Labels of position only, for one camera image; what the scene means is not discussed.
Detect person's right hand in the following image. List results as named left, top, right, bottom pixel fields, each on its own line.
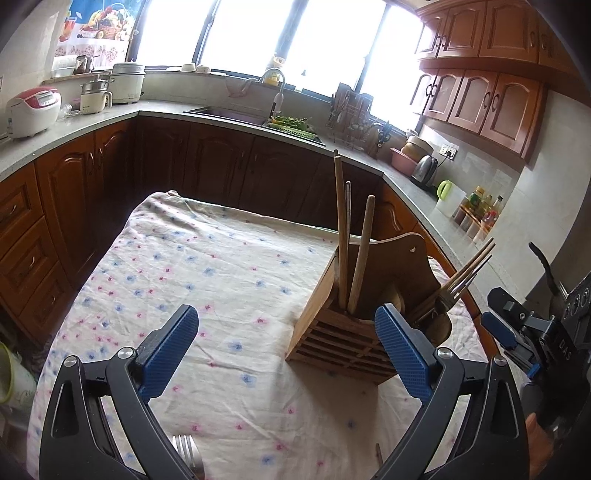
left=526, top=412, right=553, bottom=479

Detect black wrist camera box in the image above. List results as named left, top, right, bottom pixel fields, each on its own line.
left=562, top=273, right=591, bottom=345

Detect dark metal chopstick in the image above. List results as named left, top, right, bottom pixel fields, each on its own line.
left=375, top=443, right=384, bottom=467

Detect brown wooden chopstick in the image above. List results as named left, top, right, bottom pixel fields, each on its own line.
left=441, top=240, right=496, bottom=299
left=442, top=239, right=495, bottom=294

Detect pink basin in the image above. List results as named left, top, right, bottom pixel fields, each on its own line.
left=391, top=148, right=417, bottom=177

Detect kitchen faucet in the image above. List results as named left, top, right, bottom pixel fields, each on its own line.
left=257, top=67, right=288, bottom=119

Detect condiment bottle rack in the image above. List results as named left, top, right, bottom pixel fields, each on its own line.
left=453, top=186, right=504, bottom=243

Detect dish drying rack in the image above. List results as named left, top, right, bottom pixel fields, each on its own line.
left=328, top=83, right=393, bottom=158

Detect long wooden chopstick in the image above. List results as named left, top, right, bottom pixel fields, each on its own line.
left=334, top=149, right=349, bottom=310

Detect black pan on stove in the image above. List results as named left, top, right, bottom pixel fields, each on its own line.
left=528, top=242, right=568, bottom=318

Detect floral white tablecloth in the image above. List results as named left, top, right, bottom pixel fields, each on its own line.
left=25, top=189, right=491, bottom=480

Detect white red rice cooker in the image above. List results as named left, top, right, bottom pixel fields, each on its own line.
left=5, top=87, right=61, bottom=139

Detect tropical fruit poster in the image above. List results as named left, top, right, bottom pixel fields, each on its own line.
left=54, top=0, right=143, bottom=70

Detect steel electric kettle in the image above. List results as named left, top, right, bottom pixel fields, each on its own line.
left=411, top=155, right=439, bottom=188

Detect upper wooden wall cabinets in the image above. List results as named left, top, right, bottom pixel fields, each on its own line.
left=415, top=1, right=587, bottom=161

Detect wooden utensil holder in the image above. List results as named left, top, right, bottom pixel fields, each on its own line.
left=286, top=233, right=452, bottom=385

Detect white jug green handle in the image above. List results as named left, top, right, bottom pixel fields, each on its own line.
left=436, top=180, right=466, bottom=218

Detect worn wooden chopstick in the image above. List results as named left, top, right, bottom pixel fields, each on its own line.
left=348, top=195, right=376, bottom=316

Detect green vegetable basket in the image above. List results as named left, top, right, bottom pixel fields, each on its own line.
left=266, top=115, right=322, bottom=144

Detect white steamer pot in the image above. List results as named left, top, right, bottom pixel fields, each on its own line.
left=108, top=62, right=145, bottom=104

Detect small white electric pot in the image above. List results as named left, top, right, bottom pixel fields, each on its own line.
left=80, top=78, right=113, bottom=115

